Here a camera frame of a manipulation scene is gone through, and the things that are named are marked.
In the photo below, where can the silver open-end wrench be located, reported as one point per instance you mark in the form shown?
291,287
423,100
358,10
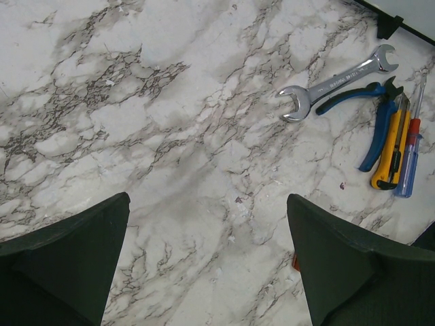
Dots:
305,98

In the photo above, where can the red blue screwdriver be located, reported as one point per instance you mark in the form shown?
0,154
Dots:
405,185

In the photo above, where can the yellow utility knife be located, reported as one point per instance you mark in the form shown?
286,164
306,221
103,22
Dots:
387,174

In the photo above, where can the blue handled pliers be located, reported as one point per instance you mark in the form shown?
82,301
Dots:
387,93

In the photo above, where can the red marker cap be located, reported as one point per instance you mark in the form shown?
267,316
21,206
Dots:
295,263

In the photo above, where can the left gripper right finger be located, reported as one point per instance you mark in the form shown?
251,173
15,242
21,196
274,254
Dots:
352,276

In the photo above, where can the black framed whiteboard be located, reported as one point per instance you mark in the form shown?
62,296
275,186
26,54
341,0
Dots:
414,16

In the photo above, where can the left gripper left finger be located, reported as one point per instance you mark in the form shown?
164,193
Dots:
61,274

